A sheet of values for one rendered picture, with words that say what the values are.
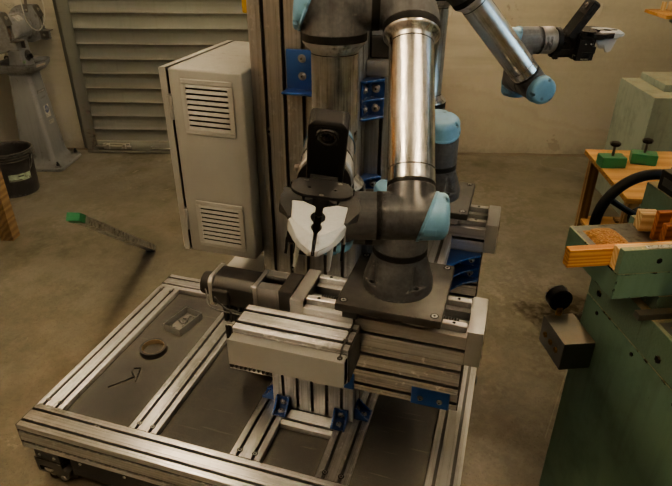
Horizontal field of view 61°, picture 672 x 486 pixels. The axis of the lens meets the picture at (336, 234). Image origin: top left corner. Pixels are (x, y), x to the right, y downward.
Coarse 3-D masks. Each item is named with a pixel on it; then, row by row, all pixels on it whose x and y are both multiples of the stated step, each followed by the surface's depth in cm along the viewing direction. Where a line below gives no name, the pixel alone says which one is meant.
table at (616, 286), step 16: (608, 224) 133; (624, 224) 133; (576, 240) 130; (640, 240) 126; (656, 240) 126; (592, 272) 124; (608, 272) 117; (656, 272) 115; (608, 288) 118; (624, 288) 116; (640, 288) 116; (656, 288) 117
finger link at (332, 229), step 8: (328, 208) 63; (336, 208) 63; (344, 208) 64; (328, 216) 61; (336, 216) 62; (344, 216) 62; (320, 224) 60; (328, 224) 60; (336, 224) 60; (320, 232) 58; (328, 232) 58; (336, 232) 59; (344, 232) 61; (320, 240) 57; (328, 240) 58; (336, 240) 59; (320, 248) 57; (328, 248) 58; (328, 256) 60; (328, 264) 61
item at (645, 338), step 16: (592, 288) 140; (608, 304) 133; (624, 304) 127; (640, 304) 122; (624, 320) 127; (656, 320) 118; (640, 336) 122; (656, 336) 116; (640, 352) 122; (656, 352) 117; (656, 368) 117
